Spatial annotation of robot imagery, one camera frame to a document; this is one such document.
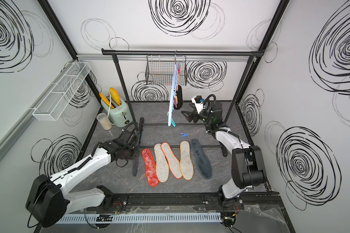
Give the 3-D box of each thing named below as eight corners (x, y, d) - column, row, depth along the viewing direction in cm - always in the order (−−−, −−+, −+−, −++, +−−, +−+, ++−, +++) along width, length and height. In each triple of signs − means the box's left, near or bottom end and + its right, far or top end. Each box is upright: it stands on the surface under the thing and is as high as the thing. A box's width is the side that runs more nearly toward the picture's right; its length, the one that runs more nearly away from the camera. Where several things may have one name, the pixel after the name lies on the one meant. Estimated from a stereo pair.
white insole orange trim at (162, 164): (158, 183, 82) (158, 182, 80) (153, 146, 96) (152, 144, 94) (171, 180, 83) (171, 178, 81) (164, 144, 98) (164, 142, 96)
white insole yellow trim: (180, 179, 83) (180, 178, 81) (179, 142, 98) (179, 141, 96) (193, 179, 83) (194, 178, 81) (191, 142, 98) (191, 141, 96)
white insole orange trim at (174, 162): (175, 180, 83) (175, 178, 80) (160, 146, 96) (159, 144, 94) (185, 175, 84) (185, 173, 82) (169, 142, 98) (168, 140, 96)
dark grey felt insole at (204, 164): (202, 180, 83) (203, 179, 81) (188, 141, 99) (188, 139, 97) (214, 177, 84) (215, 175, 82) (199, 139, 100) (199, 137, 98)
